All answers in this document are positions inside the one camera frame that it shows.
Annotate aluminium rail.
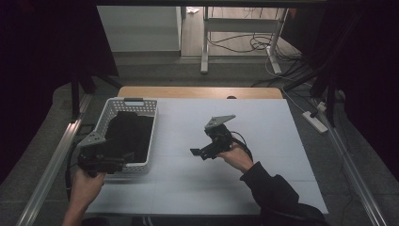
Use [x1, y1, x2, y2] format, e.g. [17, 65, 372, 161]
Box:
[313, 100, 389, 226]
[15, 93, 92, 226]

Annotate black flat floor plate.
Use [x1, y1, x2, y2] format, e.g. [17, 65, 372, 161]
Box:
[74, 123, 97, 142]

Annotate tangled floor cables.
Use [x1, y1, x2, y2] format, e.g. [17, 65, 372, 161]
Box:
[207, 31, 304, 65]

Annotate black garment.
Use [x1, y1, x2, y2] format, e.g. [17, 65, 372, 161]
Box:
[104, 110, 155, 164]

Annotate black curtain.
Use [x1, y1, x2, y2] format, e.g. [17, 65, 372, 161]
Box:
[0, 0, 120, 185]
[280, 0, 399, 185]

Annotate black metal stand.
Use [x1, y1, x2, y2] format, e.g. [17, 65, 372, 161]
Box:
[282, 59, 347, 128]
[69, 70, 124, 124]

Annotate white table mat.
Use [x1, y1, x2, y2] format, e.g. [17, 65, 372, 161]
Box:
[86, 97, 329, 218]

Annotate person's left hand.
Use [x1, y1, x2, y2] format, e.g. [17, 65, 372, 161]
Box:
[70, 168, 106, 212]

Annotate white perforated plastic basket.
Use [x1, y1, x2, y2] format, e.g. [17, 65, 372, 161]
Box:
[93, 97, 159, 175]

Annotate white power strip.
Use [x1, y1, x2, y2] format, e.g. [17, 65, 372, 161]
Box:
[301, 110, 329, 135]

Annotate left hand-held gripper cable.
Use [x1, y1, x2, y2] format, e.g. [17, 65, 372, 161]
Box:
[64, 139, 83, 202]

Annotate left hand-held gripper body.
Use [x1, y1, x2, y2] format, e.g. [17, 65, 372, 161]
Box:
[76, 131, 126, 179]

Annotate hand-held gripper cable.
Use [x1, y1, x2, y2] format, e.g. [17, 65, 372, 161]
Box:
[64, 139, 83, 202]
[230, 130, 254, 162]

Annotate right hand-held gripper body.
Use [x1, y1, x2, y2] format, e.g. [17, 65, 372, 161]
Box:
[199, 114, 237, 161]

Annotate white cabinet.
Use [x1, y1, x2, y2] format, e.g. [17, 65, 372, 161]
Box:
[96, 6, 184, 53]

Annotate person's right hand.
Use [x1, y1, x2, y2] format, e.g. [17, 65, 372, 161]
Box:
[215, 142, 255, 174]

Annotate right hand-held gripper cable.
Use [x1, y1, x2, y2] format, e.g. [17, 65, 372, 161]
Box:
[230, 130, 254, 162]

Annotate white desk frame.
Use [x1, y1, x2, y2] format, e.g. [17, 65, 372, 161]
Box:
[200, 6, 290, 75]

